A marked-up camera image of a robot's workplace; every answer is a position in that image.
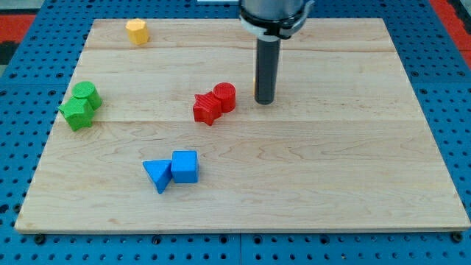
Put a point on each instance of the red star block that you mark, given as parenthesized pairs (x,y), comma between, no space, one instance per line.
(207,108)

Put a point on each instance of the red cylinder block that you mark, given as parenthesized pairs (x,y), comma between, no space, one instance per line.
(226,93)

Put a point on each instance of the blue cube block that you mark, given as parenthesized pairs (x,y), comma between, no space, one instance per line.
(184,166)

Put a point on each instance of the wooden board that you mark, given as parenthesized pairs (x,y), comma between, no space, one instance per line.
(344,148)

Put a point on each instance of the blue triangle block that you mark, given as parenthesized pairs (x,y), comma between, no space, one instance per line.
(159,172)

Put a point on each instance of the black cylindrical pointer tool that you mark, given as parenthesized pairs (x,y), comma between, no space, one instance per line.
(267,57)

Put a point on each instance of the yellow hexagon block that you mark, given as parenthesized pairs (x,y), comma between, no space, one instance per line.
(137,31)

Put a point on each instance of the green cylinder block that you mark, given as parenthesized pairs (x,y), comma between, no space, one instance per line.
(87,90)

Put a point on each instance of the green star block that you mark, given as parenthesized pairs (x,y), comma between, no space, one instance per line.
(78,113)

